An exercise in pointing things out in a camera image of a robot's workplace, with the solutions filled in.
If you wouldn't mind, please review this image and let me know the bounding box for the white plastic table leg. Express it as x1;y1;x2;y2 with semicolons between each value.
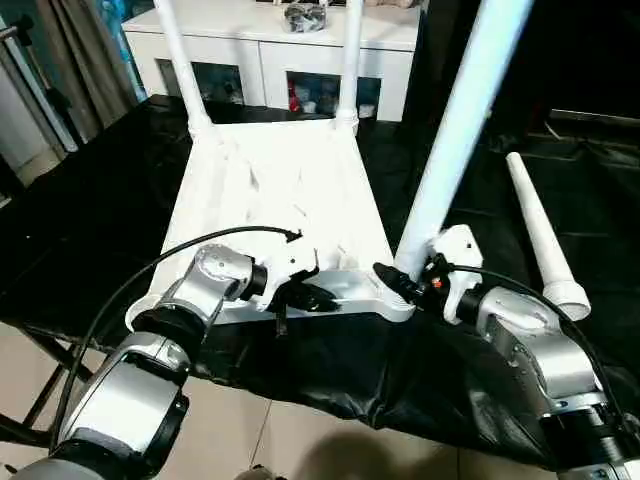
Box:
393;0;536;280
153;0;212;142
504;152;593;322
333;0;365;135

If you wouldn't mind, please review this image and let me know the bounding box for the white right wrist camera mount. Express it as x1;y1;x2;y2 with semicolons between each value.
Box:
428;224;485;327

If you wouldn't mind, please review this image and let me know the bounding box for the white cabinet with glass doors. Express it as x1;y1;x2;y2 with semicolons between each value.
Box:
122;0;422;125

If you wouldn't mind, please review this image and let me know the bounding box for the black metal table frame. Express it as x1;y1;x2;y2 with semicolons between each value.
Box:
0;323;97;452

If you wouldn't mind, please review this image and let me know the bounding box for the black work mat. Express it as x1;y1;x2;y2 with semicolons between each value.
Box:
0;93;640;471

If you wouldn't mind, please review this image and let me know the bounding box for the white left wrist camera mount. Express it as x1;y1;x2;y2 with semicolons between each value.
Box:
252;234;322;315

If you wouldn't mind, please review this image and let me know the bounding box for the black flat panel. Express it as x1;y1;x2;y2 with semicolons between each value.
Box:
549;108;640;127

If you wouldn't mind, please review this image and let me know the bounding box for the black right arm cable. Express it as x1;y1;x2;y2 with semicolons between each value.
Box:
438;261;637;432

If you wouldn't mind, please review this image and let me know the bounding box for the white plastic table top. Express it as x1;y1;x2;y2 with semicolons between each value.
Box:
124;117;417;332

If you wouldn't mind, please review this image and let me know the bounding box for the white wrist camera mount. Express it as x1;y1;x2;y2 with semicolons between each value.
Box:
252;234;322;315
428;224;485;327

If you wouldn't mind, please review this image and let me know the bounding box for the grey brown curtain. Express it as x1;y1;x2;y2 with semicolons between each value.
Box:
35;0;140;142

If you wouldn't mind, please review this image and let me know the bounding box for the dark metallic object on cabinet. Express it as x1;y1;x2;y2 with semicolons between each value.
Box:
283;3;329;34

